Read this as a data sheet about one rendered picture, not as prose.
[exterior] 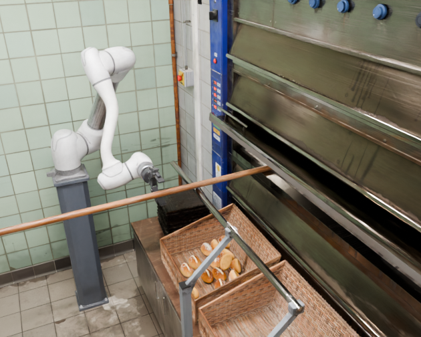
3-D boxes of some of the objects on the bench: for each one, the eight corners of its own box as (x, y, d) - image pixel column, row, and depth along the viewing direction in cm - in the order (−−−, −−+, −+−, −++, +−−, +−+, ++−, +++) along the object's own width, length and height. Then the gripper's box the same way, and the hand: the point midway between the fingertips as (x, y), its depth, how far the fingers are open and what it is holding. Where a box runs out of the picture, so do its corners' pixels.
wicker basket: (283, 299, 230) (285, 257, 217) (357, 387, 184) (366, 340, 172) (196, 331, 212) (194, 287, 200) (255, 436, 166) (258, 388, 154)
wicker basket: (233, 239, 278) (234, 201, 266) (281, 297, 232) (283, 255, 219) (159, 259, 261) (156, 220, 249) (194, 326, 215) (192, 282, 202)
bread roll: (196, 276, 246) (195, 268, 243) (184, 279, 243) (184, 272, 241) (188, 265, 254) (188, 258, 251) (178, 269, 251) (177, 261, 249)
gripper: (154, 151, 221) (168, 169, 203) (157, 192, 232) (172, 213, 214) (139, 154, 218) (153, 172, 200) (143, 196, 229) (156, 216, 211)
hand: (161, 192), depth 208 cm, fingers open, 12 cm apart
